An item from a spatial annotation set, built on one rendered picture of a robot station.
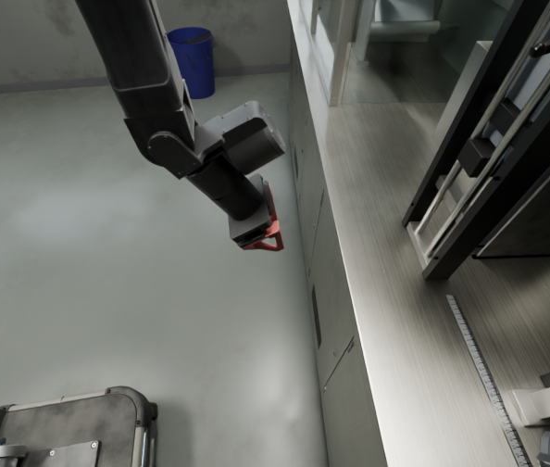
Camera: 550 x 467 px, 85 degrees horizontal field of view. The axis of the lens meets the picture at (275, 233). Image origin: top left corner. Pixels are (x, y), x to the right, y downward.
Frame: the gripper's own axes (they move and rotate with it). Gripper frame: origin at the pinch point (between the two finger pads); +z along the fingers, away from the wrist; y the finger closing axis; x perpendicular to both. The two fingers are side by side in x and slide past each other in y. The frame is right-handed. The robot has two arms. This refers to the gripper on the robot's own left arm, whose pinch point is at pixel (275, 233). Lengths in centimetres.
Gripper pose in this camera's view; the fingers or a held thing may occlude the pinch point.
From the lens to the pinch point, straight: 51.6
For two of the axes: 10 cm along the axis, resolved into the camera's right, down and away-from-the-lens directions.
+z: 4.9, 4.8, 7.3
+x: -8.6, 4.2, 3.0
